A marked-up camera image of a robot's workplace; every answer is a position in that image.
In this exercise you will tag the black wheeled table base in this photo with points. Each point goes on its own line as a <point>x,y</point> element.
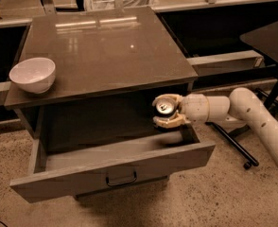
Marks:
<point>230,136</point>

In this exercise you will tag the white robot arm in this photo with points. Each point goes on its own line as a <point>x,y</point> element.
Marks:
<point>241,107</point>

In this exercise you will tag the white bowl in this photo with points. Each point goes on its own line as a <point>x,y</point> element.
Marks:
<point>35,75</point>

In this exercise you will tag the open grey top drawer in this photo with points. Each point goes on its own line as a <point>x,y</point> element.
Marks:
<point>73,155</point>

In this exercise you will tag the grey drawer cabinet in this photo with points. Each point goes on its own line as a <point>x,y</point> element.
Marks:
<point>109,65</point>

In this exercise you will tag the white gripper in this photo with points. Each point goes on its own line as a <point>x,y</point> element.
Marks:
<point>194,108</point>

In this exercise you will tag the blue pepsi can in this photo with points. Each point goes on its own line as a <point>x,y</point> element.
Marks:
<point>164,107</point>

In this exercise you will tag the dark round side table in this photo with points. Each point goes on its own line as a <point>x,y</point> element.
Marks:
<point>264,39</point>

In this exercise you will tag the black drawer handle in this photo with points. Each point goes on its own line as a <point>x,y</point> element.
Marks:
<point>121,181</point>

